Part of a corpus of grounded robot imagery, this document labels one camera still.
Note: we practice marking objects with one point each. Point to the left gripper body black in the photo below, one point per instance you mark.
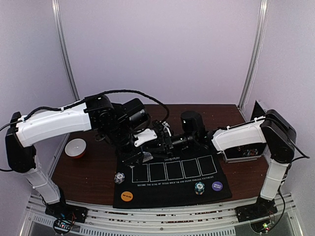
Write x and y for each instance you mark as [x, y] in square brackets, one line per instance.
[130, 159]

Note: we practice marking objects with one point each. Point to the mixed colour chip stack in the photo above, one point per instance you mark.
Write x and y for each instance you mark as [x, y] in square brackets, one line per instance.
[199, 188]

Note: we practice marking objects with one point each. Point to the orange big blind button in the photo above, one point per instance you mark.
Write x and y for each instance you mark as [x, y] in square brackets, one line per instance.
[126, 196]

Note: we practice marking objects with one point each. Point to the blue small blind button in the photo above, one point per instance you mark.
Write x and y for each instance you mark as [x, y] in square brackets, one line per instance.
[217, 186]

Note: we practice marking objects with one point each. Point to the blue white chip stack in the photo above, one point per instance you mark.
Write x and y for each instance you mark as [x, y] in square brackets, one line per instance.
[119, 178]

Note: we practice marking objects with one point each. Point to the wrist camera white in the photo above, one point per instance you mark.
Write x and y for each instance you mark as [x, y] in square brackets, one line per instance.
[166, 128]
[145, 136]

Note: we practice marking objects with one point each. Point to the grey playing card deck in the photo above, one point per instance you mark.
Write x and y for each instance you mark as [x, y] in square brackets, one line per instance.
[147, 156]

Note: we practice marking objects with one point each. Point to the black poker cloth mat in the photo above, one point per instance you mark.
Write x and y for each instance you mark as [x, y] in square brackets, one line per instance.
[169, 182]

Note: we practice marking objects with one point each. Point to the aluminium frame post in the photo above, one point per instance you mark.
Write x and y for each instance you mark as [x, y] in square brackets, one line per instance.
[257, 45]
[63, 47]

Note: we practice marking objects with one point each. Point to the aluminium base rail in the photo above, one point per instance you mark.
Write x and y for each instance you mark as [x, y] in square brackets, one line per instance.
[219, 219]

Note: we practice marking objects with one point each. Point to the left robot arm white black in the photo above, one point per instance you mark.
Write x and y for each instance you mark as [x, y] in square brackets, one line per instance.
[117, 122]

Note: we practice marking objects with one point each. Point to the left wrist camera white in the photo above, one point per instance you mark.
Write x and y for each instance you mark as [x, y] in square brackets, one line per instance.
[145, 136]

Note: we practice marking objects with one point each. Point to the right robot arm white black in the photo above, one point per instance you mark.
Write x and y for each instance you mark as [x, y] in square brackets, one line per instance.
[245, 140]

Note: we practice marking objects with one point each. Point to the right aluminium frame post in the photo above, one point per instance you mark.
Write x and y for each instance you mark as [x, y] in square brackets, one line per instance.
[257, 45]

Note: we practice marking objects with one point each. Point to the left aluminium frame post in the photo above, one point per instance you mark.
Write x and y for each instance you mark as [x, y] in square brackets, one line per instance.
[63, 47]

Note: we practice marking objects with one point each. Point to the aluminium poker chip case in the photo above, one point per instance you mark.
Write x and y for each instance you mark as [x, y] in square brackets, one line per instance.
[232, 155]

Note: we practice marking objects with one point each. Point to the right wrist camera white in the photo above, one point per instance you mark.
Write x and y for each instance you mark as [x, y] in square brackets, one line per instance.
[166, 128]

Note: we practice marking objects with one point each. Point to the white red bowl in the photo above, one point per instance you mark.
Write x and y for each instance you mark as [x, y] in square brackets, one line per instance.
[75, 148]

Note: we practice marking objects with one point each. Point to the poker chip row lower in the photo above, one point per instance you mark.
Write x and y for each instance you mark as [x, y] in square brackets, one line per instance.
[248, 152]

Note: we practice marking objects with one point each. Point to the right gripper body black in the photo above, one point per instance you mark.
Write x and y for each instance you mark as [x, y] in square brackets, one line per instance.
[169, 140]

